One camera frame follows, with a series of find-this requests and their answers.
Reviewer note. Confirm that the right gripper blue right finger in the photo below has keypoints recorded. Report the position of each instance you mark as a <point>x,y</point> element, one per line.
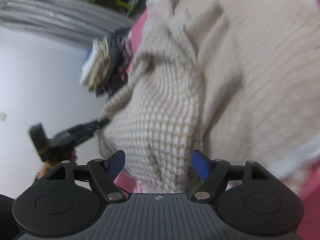
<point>201,164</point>

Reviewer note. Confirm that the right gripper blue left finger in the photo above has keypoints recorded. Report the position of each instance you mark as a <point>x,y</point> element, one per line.
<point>114,164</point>

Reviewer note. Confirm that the white beige checkered knit cardigan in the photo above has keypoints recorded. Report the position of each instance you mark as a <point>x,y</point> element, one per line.
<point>236,79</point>

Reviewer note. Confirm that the stack of folded clothes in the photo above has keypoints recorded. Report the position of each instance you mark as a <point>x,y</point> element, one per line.
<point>104,71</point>

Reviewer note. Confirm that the person's left hand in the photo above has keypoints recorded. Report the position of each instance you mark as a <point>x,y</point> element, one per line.
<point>51,156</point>

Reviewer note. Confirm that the pink patterned bed sheet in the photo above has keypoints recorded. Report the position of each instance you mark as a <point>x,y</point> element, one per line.
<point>309,227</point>

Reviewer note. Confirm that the grey curtain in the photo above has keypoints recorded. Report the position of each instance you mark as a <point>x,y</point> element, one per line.
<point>73,21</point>

